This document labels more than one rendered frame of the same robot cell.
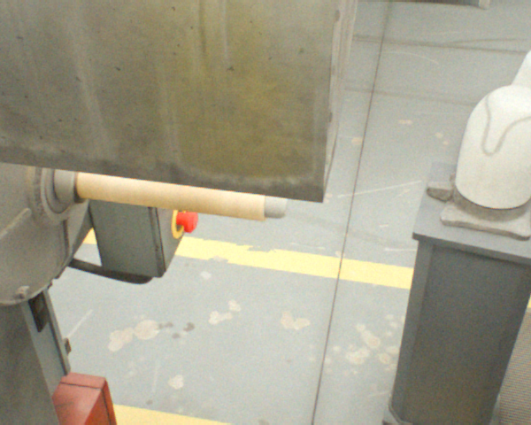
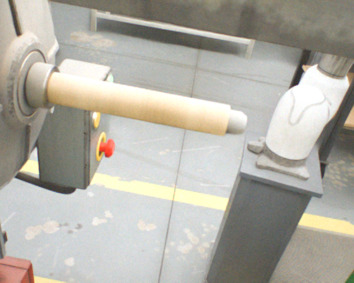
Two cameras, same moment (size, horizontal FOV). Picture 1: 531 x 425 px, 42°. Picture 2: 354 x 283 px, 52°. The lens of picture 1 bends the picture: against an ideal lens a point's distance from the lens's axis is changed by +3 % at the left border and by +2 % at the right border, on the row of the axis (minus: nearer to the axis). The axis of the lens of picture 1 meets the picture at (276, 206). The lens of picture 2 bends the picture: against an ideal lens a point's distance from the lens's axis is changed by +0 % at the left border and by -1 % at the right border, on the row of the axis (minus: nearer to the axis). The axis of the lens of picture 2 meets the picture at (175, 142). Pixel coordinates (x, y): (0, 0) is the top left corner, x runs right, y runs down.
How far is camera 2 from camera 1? 0.30 m
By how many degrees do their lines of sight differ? 10
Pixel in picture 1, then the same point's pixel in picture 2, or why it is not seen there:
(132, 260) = (64, 175)
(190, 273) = (81, 192)
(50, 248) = (13, 150)
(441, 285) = (252, 206)
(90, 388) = (19, 267)
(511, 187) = (302, 146)
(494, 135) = (296, 112)
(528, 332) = not seen: hidden behind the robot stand
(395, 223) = (206, 169)
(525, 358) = not seen: hidden behind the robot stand
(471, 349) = (263, 246)
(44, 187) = (17, 86)
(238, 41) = not seen: outside the picture
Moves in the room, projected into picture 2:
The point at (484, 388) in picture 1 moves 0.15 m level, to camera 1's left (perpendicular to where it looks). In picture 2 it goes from (266, 269) to (230, 269)
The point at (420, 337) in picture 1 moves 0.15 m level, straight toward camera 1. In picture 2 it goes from (233, 238) to (229, 270)
